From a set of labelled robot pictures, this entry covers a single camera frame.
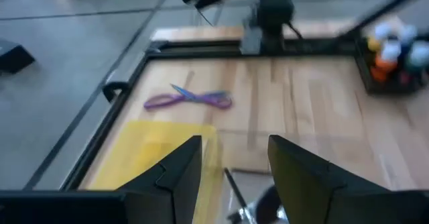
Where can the clear plastic bin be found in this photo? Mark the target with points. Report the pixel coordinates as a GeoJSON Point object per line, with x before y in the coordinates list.
{"type": "Point", "coordinates": [248, 183]}

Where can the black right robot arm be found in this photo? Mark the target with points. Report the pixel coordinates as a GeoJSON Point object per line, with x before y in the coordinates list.
{"type": "Point", "coordinates": [275, 6]}

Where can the black frame clamp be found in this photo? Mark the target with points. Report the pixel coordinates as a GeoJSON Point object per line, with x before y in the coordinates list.
{"type": "Point", "coordinates": [106, 91]}

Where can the black aluminium table frame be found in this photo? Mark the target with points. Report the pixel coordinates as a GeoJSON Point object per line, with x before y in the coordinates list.
{"type": "Point", "coordinates": [201, 49]}

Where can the black fan brush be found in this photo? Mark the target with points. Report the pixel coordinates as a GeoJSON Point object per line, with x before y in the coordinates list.
{"type": "Point", "coordinates": [268, 202]}

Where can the yellow plastic bin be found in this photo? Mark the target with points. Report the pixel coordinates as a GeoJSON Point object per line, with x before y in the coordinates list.
{"type": "Point", "coordinates": [144, 150]}

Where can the black paintbrush silver ferrule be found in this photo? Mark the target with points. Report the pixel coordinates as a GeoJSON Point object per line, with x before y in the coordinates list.
{"type": "Point", "coordinates": [234, 187]}

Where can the black wedge-shaped object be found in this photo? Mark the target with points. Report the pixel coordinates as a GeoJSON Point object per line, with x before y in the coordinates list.
{"type": "Point", "coordinates": [13, 58]}

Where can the green paint bottle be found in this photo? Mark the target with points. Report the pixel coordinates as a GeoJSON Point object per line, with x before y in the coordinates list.
{"type": "Point", "coordinates": [419, 54]}

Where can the white cup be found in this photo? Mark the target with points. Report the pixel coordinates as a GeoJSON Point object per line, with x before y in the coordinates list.
{"type": "Point", "coordinates": [373, 44]}

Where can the orange paint bottle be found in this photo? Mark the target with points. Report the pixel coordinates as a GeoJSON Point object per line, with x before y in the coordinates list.
{"type": "Point", "coordinates": [382, 68]}

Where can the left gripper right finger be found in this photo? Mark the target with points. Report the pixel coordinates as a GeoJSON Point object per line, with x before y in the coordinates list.
{"type": "Point", "coordinates": [311, 190]}

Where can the black paint bottle tray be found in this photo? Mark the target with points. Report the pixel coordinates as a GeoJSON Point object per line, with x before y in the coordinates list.
{"type": "Point", "coordinates": [385, 86]}

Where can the blue paint bottle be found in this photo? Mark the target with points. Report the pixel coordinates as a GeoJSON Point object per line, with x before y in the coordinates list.
{"type": "Point", "coordinates": [407, 33]}

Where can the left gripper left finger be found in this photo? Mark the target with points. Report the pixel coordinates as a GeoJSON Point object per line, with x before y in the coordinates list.
{"type": "Point", "coordinates": [167, 183]}

